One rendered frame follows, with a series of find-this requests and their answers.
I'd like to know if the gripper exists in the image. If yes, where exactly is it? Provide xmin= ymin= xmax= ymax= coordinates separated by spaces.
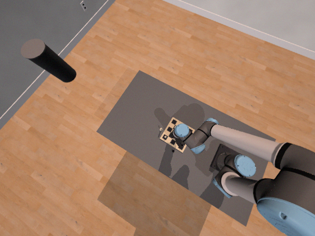
xmin=171 ymin=130 xmax=185 ymax=147

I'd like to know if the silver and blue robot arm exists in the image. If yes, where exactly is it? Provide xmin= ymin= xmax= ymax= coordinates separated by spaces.
xmin=174 ymin=118 xmax=315 ymax=236

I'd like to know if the chessboard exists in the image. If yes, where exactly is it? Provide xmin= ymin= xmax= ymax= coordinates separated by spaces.
xmin=160 ymin=118 xmax=195 ymax=152

